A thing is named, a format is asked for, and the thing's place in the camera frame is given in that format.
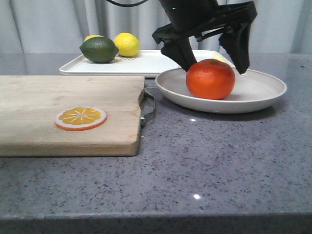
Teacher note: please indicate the beige round plate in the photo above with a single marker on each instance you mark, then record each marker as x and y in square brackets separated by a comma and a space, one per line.
[253, 91]

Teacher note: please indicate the yellow lemon left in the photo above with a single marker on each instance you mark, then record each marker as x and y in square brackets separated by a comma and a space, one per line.
[92, 36]

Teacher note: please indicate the wooden cutting board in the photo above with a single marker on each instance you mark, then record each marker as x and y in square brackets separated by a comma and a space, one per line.
[29, 104]

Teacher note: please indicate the yellow lemon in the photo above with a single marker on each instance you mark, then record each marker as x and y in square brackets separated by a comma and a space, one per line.
[127, 44]
[92, 36]

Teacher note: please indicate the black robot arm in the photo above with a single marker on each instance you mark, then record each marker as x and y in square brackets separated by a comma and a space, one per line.
[203, 19]

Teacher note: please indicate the orange mandarin fruit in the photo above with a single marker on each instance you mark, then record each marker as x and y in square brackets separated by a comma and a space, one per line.
[210, 79]

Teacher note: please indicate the metal cutting board handle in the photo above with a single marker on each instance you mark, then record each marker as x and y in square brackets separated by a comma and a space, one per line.
[147, 104]

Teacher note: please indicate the green lime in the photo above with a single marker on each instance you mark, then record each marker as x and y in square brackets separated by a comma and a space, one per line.
[99, 49]

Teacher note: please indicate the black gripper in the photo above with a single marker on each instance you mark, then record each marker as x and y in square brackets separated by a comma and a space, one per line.
[203, 19]

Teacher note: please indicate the yellow lemon right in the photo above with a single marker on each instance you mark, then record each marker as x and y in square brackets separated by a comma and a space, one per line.
[127, 44]

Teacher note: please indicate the white rectangular tray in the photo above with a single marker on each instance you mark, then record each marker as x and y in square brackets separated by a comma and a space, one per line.
[147, 63]

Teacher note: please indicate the grey curtain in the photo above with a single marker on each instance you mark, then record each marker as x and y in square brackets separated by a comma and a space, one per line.
[60, 26]

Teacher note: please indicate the yellow green item on tray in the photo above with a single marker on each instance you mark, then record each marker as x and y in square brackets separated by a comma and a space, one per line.
[219, 57]

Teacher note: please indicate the orange slice toy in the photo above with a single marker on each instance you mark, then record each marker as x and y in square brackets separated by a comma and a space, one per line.
[80, 118]

